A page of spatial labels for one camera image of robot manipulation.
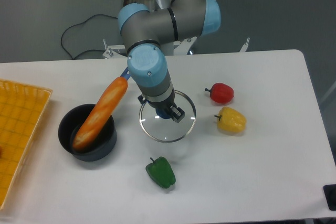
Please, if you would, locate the dark pot with blue handle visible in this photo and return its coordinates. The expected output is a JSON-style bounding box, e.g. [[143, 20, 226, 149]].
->
[[57, 67, 132, 162]]

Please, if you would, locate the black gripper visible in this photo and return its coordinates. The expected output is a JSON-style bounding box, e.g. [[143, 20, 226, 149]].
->
[[138, 91, 185, 123]]

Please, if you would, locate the glass pot lid blue knob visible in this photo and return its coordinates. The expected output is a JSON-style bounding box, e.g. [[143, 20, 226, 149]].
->
[[139, 90, 196, 143]]

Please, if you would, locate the red toy bell pepper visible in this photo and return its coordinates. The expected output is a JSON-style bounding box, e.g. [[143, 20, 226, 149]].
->
[[204, 83, 234, 104]]

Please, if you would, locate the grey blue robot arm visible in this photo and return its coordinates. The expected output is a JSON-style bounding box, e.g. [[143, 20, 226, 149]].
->
[[118, 0, 221, 122]]

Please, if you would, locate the toy baguette bread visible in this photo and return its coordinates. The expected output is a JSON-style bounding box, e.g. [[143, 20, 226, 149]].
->
[[72, 77, 128, 152]]

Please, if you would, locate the green toy bell pepper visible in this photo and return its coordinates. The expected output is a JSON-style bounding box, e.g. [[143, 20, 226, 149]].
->
[[145, 156, 176, 189]]

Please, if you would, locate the yellow plastic basket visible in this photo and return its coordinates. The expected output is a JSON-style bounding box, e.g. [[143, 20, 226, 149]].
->
[[1, 79, 53, 209]]

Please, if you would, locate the black device at table edge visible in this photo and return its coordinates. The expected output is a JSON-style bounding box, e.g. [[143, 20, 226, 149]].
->
[[323, 184, 336, 211]]

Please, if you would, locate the yellow toy bell pepper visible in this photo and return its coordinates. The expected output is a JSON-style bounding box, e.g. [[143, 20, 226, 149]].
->
[[214, 106, 247, 133]]

